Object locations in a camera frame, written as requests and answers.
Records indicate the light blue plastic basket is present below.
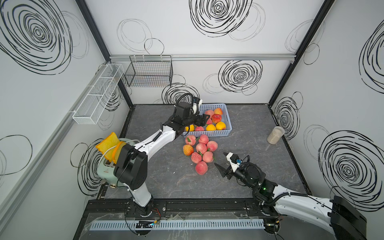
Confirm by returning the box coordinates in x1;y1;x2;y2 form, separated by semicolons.
182;104;233;137

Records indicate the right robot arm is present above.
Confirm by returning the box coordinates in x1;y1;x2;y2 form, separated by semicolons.
215;162;367;240

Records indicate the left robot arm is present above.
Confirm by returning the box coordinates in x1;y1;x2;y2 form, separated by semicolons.
114;97;210;212

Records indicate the pink peach with leaf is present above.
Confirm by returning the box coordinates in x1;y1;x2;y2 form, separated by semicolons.
185;135;196;146

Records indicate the frosted plastic cup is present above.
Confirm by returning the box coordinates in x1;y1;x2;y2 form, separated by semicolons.
267;126;285;145

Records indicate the yellow toast slice front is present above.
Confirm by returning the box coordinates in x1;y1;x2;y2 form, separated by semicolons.
112;141;126;164

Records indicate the yellow toast slice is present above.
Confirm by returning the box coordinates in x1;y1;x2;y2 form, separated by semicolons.
96;132;120;154
112;141;126;164

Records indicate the yellow toast slice rear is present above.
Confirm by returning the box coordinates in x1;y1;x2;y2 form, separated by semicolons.
96;132;120;154

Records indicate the mint green toaster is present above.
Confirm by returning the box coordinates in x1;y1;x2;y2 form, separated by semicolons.
97;138;136;188

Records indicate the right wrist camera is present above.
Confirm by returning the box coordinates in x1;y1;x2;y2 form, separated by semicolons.
224;152;242;173

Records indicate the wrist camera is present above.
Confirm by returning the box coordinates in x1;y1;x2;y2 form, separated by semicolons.
224;152;242;173
192;97;203;115

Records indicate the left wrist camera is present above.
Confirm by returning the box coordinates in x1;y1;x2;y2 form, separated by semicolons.
192;97;203;115

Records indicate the black wire wall basket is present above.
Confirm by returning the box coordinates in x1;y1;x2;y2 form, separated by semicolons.
125;55;173;88

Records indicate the grey slotted cable duct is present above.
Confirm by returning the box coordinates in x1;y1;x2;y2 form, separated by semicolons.
89;219;265;231

